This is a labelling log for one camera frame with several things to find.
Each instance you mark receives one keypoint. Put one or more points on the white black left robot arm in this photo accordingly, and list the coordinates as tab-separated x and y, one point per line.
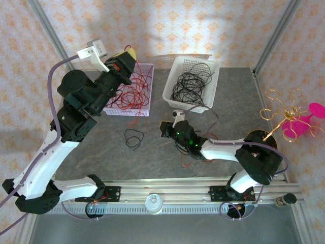
43	165

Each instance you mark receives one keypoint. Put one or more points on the aluminium frame post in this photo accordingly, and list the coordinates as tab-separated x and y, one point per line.
276	38
53	38

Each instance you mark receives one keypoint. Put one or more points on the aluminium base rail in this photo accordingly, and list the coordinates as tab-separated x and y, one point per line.
165	186

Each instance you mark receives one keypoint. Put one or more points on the lavender plastic basket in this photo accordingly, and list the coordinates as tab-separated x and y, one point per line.
127	113

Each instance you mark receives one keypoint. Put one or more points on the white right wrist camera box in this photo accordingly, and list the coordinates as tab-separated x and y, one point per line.
179	115

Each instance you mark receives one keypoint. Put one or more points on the white plastic basket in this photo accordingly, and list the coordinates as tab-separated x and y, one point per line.
168	84

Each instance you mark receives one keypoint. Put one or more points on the pink fluffy ornament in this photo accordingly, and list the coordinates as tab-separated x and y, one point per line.
294	128

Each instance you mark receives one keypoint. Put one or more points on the white round cap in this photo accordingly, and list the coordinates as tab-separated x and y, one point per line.
154	203

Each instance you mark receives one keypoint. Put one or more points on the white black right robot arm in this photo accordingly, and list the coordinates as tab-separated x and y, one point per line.
221	152

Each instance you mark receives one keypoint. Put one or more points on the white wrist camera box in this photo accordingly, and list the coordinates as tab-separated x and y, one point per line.
95	48
179	115

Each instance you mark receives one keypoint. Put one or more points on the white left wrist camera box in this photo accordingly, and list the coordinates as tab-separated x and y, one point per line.
95	48

